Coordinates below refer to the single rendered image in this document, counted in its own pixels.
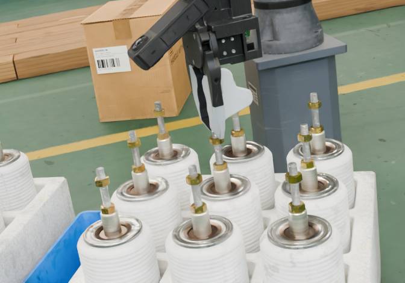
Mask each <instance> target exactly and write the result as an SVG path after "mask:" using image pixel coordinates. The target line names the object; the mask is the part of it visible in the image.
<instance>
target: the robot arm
mask: <svg viewBox="0 0 405 283"><path fill-rule="evenodd" d="M253 3H254V15H253V12H252V6H251V0H178V1H177V2H176V3H175V4H174V5H173V6H172V7H171V8H170V9H169V10H168V11H167V12H166V13H165V14H164V15H163V16H162V17H161V18H160V19H159V20H158V21H157V22H156V23H155V24H154V25H153V26H152V27H151V28H150V29H149V30H148V31H147V32H146V33H145V34H143V35H141V36H140V37H139V38H138V39H137V40H136V41H135V42H134V43H133V44H132V45H131V47H130V49H129V50H128V51H127V54H128V56H129V57H130V58H131V59H132V60H133V61H134V62H135V63H136V64H137V65H138V66H139V67H140V68H141V69H143V70H149V69H150V68H151V67H153V66H154V65H155V64H157V63H158V62H159V61H160V60H161V58H163V56H164V55H165V53H167V52H168V50H170V49H171V48H172V47H173V46H174V45H175V44H176V43H177V42H178V41H179V39H181V38H182V42H183V49H184V53H185V60H186V67H187V72H188V76H189V81H190V86H191V89H192V91H193V97H194V100H195V103H196V107H197V110H198V113H199V117H200V119H201V121H202V122H203V124H205V126H206V127H207V128H208V130H210V131H211V130H212V131H213V132H214V133H215V134H216V135H217V136H218V138H219V139H223V138H224V137H225V120H226V119H227V118H228V117H230V116H232V115H233V114H235V113H237V112H239V111H240V110H243V109H244V108H246V107H248V106H249V105H250V104H251V103H252V101H253V95H252V93H251V91H250V90H249V89H245V88H241V87H238V86H236V82H235V81H234V80H233V75H232V73H231V72H230V71H229V70H228V69H225V68H222V69H221V65H223V64H228V63H230V64H237V63H241V62H244V61H248V60H253V59H256V58H260V57H263V55H262V54H289V53H294V52H300V51H305V50H308V49H312V48H314V47H317V46H319V45H320V44H322V43H323V42H324V32H323V29H322V26H321V23H320V21H319V19H318V17H317V14H316V12H315V9H314V8H313V4H312V0H253ZM247 36H249V40H248V41H247V40H246V37H247ZM250 50H251V51H250Z"/></svg>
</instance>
